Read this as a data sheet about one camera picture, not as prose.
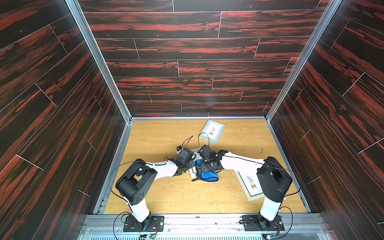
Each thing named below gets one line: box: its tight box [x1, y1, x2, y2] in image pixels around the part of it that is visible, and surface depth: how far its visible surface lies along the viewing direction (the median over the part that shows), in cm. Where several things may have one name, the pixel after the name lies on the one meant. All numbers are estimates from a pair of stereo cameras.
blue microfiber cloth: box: [191, 159, 222, 182], surface depth 86 cm
